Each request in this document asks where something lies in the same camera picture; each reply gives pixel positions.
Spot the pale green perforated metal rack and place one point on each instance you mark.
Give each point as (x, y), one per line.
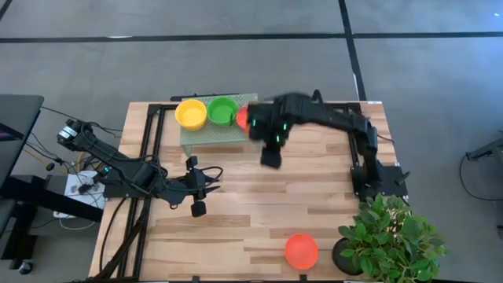
(220, 133)

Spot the orange-red plastic mini bowl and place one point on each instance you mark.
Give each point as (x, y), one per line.
(241, 118)
(301, 251)

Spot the black plant pot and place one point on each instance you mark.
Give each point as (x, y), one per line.
(340, 259)

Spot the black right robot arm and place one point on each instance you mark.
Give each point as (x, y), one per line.
(338, 116)

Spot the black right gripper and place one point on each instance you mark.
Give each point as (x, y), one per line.
(275, 126)

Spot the black desk top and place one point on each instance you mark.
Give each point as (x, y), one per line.
(19, 118)

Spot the green leafy plant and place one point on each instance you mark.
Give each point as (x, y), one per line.
(393, 239)

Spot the yellow plastic mini bowl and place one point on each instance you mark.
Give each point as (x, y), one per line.
(191, 116)

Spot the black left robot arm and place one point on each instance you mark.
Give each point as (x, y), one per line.
(129, 173)

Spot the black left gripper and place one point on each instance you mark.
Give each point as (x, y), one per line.
(195, 184)

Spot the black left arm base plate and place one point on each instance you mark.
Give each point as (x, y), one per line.
(118, 192)

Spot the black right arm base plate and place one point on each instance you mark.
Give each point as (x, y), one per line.
(393, 181)

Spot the white power strip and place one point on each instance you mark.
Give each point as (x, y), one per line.
(74, 188)

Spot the grey stand leg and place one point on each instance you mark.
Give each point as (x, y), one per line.
(489, 149)

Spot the green plastic mini bowl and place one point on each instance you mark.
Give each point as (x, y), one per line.
(222, 112)

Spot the black desk leg frame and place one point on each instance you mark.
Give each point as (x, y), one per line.
(47, 198)

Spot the black caster wheel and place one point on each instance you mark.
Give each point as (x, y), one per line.
(25, 267)

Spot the black clamp on table edge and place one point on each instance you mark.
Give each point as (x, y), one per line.
(316, 94)

